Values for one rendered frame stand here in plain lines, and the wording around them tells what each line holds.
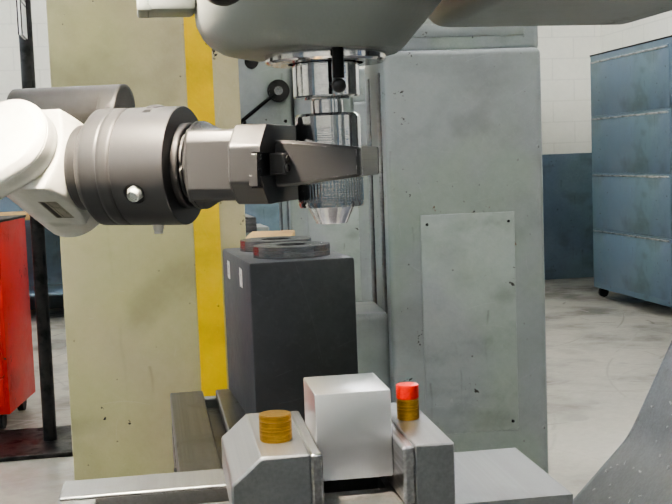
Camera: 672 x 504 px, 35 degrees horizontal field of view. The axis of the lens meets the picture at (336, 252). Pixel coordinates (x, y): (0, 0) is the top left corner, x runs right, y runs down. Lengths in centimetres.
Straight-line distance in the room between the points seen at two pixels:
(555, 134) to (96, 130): 977
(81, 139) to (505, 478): 39
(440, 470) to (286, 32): 30
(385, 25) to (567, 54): 987
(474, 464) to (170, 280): 174
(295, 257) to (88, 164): 46
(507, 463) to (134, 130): 37
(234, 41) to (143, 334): 182
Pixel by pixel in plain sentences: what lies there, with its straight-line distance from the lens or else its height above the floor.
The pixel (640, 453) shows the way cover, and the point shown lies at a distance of 102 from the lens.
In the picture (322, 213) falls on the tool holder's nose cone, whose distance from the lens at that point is 76.
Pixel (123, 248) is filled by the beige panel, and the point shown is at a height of 105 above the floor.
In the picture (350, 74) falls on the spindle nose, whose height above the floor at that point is 129.
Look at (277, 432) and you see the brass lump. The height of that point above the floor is 106.
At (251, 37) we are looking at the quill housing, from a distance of 72.
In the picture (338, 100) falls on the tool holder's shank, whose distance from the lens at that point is 76.
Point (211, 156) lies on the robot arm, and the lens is 75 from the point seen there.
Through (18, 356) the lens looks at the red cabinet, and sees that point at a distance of 554.
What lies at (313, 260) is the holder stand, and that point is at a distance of 119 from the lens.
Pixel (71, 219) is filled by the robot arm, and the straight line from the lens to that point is 86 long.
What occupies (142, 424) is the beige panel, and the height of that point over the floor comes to 64.
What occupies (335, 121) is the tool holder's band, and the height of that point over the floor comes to 126.
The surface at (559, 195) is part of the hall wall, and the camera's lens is 1050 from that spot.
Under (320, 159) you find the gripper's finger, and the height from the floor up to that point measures 124.
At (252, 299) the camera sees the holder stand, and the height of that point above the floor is 109.
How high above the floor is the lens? 124
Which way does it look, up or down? 5 degrees down
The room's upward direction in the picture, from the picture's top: 2 degrees counter-clockwise
